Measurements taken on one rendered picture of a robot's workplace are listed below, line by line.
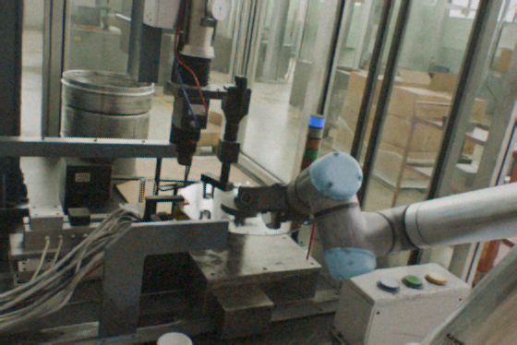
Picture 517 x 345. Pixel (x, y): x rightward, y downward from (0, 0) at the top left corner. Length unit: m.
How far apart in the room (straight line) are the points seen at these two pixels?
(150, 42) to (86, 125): 0.64
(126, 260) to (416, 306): 0.62
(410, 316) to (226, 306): 0.40
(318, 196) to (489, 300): 0.29
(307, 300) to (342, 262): 0.53
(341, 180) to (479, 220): 0.20
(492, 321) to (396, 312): 0.53
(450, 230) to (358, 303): 0.39
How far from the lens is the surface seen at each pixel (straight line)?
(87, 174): 1.53
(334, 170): 0.80
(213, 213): 1.23
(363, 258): 0.81
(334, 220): 0.81
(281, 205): 0.95
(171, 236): 1.04
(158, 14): 1.15
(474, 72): 1.30
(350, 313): 1.19
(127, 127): 1.80
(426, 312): 1.25
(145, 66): 1.24
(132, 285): 1.07
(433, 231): 0.85
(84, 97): 1.78
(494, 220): 0.80
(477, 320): 0.68
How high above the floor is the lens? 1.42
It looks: 17 degrees down
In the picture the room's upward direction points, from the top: 9 degrees clockwise
